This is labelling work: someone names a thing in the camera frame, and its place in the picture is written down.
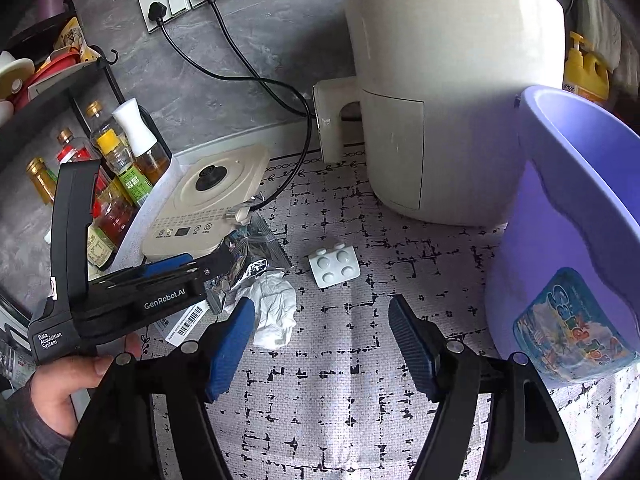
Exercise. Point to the hanging cloth bags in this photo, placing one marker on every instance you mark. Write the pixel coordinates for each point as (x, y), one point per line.
(605, 37)

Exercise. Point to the yellow detergent bottle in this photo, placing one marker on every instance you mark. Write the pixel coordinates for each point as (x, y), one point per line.
(585, 73)

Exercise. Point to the dark soy sauce bottle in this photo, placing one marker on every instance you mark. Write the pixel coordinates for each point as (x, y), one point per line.
(101, 250)

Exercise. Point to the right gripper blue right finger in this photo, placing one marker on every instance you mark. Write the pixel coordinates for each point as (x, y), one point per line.
(420, 343)

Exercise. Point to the snack packet on rack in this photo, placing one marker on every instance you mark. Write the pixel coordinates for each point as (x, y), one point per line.
(73, 37)

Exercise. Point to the white air fryer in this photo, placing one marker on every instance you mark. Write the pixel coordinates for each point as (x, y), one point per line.
(436, 82)

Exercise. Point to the white top oil dispenser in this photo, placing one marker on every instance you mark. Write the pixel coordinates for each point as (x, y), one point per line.
(149, 155)

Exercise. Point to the red cap oil bottle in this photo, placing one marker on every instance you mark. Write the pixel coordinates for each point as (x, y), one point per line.
(112, 210)

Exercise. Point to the black metal rack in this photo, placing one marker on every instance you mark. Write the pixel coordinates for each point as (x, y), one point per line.
(28, 122)

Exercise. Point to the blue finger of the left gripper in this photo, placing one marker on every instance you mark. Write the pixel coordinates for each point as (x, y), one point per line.
(166, 265)

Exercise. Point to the white printed paper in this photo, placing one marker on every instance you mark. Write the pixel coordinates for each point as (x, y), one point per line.
(274, 300)

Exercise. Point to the blue white medicine box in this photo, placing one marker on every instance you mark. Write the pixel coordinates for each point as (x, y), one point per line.
(176, 327)

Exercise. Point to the person's left hand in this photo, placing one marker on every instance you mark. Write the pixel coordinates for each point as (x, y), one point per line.
(53, 384)

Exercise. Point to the gold cap clear bottle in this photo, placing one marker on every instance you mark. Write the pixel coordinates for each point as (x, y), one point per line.
(99, 121)

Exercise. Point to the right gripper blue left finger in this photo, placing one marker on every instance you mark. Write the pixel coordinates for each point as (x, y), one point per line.
(224, 345)

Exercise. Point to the purple plastic bucket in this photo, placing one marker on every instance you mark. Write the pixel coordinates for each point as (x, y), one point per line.
(564, 286)

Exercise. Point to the red container on rack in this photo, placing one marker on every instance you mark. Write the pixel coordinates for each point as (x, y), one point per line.
(59, 64)

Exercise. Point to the white induction cooker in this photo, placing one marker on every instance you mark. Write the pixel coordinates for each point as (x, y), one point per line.
(210, 201)

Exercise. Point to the large white bowl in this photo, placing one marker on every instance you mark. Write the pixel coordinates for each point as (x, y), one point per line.
(14, 72)

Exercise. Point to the yellow cap green label bottle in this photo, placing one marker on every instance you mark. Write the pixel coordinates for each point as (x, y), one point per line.
(121, 162)

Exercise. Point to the silver foil snack bag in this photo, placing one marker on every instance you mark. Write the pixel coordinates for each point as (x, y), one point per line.
(254, 250)

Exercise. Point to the patterned table mat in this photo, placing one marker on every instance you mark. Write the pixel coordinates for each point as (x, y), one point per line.
(338, 402)

